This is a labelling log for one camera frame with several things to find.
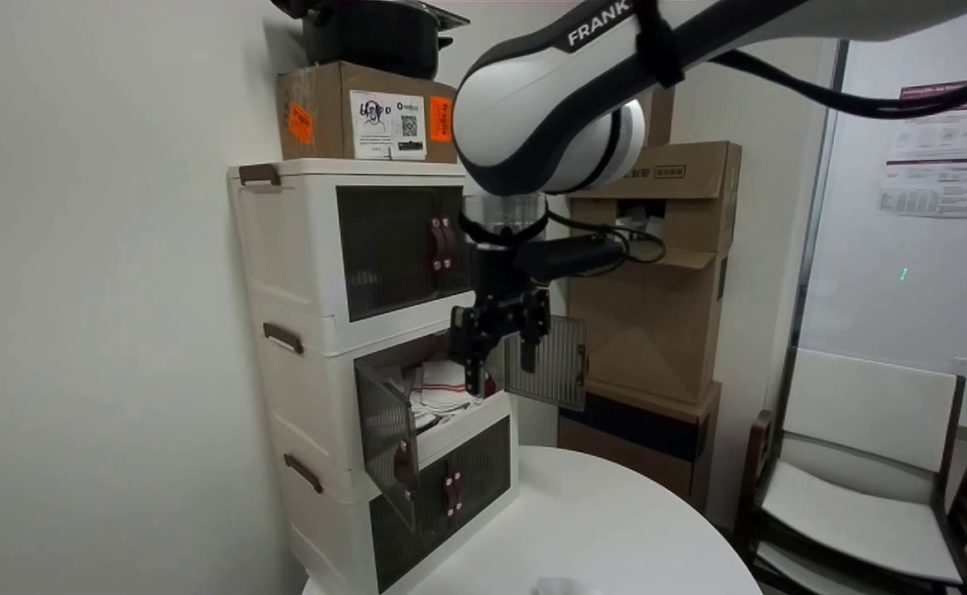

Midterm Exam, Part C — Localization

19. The cardboard box with labels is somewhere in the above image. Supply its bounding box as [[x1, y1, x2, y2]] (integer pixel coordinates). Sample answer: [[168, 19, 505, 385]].
[[275, 61, 460, 164]]

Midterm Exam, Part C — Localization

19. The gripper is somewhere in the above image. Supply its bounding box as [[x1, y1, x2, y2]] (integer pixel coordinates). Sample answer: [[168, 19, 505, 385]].
[[450, 242, 552, 398]]

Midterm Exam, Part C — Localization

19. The stack of cardboard boxes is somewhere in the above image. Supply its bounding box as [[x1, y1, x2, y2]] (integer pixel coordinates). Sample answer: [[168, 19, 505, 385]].
[[555, 86, 743, 515]]

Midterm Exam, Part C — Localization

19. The black cooking pot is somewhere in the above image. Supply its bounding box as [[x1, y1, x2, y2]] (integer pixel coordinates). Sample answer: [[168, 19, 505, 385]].
[[270, 0, 471, 81]]

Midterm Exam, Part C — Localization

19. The wooden chair with white cushions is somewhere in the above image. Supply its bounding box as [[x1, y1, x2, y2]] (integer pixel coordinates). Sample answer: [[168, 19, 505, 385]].
[[734, 346, 967, 595]]

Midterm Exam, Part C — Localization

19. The wall poster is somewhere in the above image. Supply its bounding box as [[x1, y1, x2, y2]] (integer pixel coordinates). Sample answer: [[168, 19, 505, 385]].
[[877, 79, 967, 221]]

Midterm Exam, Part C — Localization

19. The white stacked storage cabinet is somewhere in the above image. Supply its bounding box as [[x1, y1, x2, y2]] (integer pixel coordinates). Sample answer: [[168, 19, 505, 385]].
[[227, 158, 589, 595]]

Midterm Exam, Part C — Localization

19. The mesh cabinet door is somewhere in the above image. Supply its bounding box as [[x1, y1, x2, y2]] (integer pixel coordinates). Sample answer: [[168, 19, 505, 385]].
[[442, 186, 476, 297], [336, 186, 445, 324], [354, 356, 421, 536], [503, 315, 588, 412], [367, 463, 453, 593], [449, 415, 514, 531]]

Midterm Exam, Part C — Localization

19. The heap of folded white cloths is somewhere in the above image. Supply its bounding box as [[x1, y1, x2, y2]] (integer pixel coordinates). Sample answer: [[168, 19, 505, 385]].
[[401, 359, 494, 432]]

